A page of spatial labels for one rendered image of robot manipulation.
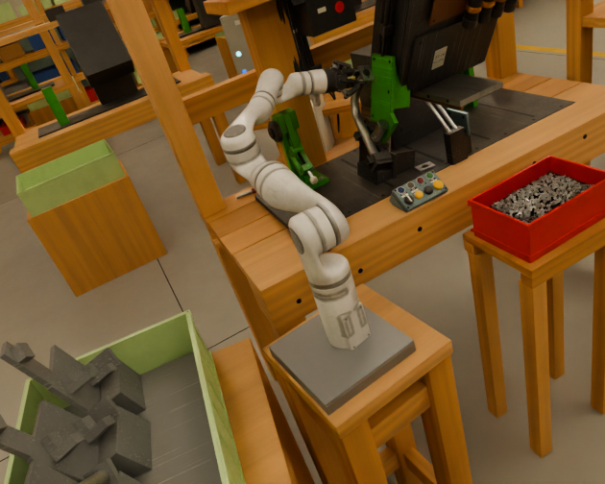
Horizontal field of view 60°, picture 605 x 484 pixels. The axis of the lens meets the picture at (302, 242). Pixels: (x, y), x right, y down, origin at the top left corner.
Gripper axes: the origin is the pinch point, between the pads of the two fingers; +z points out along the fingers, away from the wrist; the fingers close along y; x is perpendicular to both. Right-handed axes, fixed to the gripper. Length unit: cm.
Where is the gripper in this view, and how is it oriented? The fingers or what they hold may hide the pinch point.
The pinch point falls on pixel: (361, 77)
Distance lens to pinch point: 176.2
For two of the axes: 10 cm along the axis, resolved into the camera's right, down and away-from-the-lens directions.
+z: 9.1, -2.1, 3.6
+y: -3.1, -9.2, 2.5
